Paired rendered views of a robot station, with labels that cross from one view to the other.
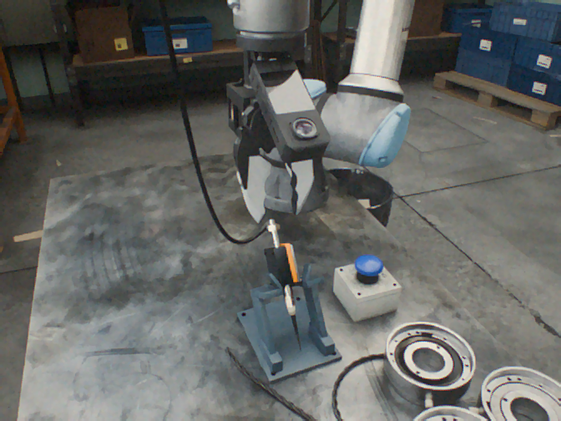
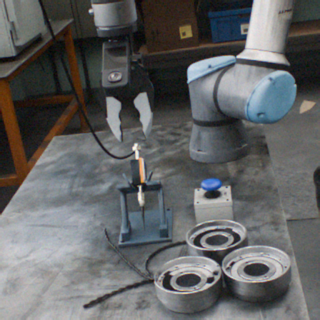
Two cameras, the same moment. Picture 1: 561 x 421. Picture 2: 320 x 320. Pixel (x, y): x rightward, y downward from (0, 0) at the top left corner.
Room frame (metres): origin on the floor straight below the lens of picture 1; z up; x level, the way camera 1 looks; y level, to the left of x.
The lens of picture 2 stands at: (-0.48, -0.54, 1.36)
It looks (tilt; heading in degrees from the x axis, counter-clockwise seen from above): 22 degrees down; 27
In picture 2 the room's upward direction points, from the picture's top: 8 degrees counter-clockwise
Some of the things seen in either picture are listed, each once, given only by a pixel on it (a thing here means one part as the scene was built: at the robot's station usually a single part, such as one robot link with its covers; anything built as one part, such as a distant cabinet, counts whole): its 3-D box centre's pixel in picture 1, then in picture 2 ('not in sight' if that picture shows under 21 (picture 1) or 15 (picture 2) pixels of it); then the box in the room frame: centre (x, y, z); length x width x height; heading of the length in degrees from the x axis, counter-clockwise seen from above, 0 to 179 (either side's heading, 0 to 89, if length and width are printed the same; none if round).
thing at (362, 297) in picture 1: (364, 286); (213, 203); (0.53, -0.12, 0.82); 0.08 x 0.07 x 0.05; 20
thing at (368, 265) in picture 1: (367, 274); (212, 192); (0.52, -0.12, 0.85); 0.04 x 0.04 x 0.05
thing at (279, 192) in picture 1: (292, 172); (218, 132); (0.85, -0.02, 0.85); 0.15 x 0.15 x 0.10
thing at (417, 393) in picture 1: (427, 364); (217, 244); (0.38, -0.18, 0.82); 0.10 x 0.10 x 0.04
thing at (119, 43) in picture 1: (103, 31); (171, 19); (3.65, 1.33, 0.64); 0.49 x 0.40 x 0.37; 115
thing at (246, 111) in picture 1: (269, 88); (122, 58); (0.50, 0.01, 1.12); 0.09 x 0.08 x 0.12; 23
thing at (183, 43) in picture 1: (176, 35); (247, 19); (3.86, 0.83, 0.56); 0.52 x 0.38 x 0.22; 107
